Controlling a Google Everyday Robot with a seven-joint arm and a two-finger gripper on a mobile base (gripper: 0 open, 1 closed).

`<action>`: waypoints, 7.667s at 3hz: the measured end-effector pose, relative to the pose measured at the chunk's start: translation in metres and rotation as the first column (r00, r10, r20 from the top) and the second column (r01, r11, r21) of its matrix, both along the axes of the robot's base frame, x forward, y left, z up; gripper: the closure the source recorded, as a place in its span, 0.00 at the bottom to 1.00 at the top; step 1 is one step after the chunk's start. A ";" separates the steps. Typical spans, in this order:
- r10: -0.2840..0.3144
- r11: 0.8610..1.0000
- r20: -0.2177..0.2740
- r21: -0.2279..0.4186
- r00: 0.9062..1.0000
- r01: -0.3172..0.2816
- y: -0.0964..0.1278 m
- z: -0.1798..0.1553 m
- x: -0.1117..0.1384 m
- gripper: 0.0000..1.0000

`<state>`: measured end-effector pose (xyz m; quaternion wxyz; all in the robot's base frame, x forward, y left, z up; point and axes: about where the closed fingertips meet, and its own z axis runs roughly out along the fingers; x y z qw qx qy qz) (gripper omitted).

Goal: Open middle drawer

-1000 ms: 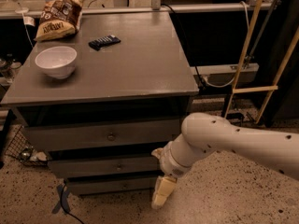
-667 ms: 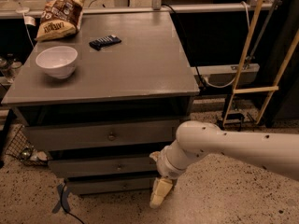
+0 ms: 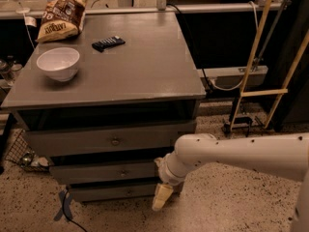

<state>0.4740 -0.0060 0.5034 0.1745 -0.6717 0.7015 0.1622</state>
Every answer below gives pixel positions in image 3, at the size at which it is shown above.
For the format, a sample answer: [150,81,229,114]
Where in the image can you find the black wire basket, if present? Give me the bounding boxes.
[5,130,49,172]

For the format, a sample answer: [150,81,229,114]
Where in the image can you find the wooden ladder frame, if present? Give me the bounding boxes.
[228,0,309,133]

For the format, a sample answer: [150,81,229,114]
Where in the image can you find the grey bottom drawer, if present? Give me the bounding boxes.
[69,179,158,202]

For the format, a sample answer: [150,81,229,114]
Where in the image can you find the white hanging cable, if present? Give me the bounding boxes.
[208,1,260,92]

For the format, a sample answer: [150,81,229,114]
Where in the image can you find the grey top drawer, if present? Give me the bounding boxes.
[24,120,196,157]

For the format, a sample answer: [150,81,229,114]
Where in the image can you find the black metal clamp base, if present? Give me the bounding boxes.
[222,116,265,137]

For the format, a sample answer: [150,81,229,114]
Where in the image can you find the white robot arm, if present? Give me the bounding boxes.
[152,132,309,232]

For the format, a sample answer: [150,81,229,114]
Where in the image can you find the black hanging cable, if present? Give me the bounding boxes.
[166,3,214,94]

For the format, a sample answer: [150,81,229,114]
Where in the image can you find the dark blue snack bar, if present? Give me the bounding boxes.
[92,36,126,52]

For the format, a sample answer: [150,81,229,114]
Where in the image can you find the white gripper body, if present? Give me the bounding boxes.
[157,153,187,186]

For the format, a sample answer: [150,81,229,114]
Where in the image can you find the grey metal rail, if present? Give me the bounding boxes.
[198,66,268,91]

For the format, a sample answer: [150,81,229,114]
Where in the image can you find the glass jars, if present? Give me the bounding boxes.
[0,56,23,82]

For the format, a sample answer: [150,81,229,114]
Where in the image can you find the grey wooden drawer cabinet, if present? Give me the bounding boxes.
[2,13,205,189]

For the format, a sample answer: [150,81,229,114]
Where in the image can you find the black floor cable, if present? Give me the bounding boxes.
[61,190,89,232]

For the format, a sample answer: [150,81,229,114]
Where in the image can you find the brown chip bag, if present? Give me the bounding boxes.
[36,0,88,43]

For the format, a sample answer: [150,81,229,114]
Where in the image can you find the grey drawer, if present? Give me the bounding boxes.
[50,159,158,185]
[24,120,196,157]
[69,179,158,202]

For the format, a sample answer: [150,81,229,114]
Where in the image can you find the white ceramic bowl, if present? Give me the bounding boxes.
[37,47,80,82]

